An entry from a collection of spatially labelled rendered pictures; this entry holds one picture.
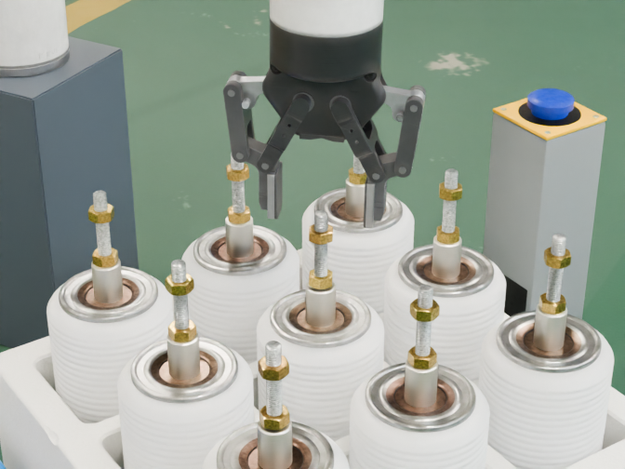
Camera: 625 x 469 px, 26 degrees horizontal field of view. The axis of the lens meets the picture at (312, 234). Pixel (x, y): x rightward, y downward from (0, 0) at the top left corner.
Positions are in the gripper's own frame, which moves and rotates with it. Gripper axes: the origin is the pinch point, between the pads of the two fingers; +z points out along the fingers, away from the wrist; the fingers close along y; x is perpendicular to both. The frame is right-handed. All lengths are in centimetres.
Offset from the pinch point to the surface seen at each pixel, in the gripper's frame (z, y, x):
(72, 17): 36, -60, 118
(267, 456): 8.5, -0.5, -18.1
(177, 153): 35, -31, 73
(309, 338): 9.4, -0.2, -3.4
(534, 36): 35, 15, 122
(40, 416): 17.1, -20.2, -6.5
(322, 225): 1.4, 0.2, -0.9
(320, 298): 7.1, 0.2, -1.5
